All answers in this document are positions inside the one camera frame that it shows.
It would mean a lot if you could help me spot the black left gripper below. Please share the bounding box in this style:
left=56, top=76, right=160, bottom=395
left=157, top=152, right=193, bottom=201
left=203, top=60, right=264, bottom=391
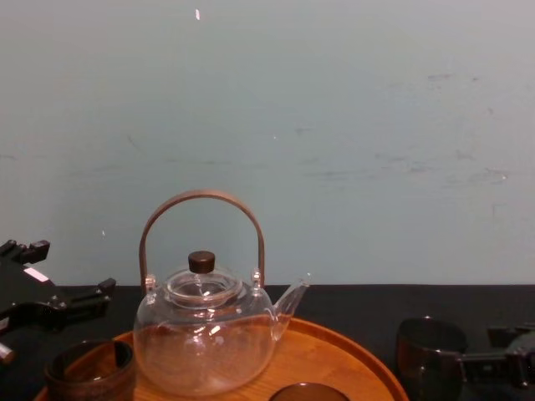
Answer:
left=0, top=239, right=118, bottom=335

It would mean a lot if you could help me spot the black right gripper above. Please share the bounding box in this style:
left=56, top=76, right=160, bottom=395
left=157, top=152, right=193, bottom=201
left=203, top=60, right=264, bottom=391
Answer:
left=456, top=322, right=535, bottom=389

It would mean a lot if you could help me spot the dark smoked glass cup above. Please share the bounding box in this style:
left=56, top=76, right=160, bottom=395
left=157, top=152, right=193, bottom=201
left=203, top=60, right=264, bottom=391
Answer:
left=395, top=317, right=470, bottom=401

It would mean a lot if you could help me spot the round wooden tray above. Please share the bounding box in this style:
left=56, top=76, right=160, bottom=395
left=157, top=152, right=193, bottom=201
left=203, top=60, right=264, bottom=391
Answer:
left=33, top=315, right=411, bottom=401

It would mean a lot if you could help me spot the dark cup with wooden sleeve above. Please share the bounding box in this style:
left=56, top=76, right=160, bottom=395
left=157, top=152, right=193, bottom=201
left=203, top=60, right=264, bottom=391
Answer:
left=43, top=338, right=137, bottom=401

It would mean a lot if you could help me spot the black table cloth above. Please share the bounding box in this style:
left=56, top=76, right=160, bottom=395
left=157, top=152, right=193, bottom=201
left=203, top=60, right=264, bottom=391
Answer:
left=0, top=282, right=535, bottom=401

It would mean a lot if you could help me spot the glass teapot lid dark knob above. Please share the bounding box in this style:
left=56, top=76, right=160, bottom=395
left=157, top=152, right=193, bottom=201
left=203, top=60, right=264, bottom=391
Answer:
left=166, top=250, right=244, bottom=307

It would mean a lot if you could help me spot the dark round cup rim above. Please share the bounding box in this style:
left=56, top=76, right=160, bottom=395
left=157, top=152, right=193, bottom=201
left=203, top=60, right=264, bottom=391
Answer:
left=267, top=381, right=339, bottom=401

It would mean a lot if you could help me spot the clear glass teapot wooden handle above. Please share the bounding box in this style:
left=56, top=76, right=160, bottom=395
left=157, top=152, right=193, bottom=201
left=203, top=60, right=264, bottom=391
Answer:
left=132, top=190, right=313, bottom=398

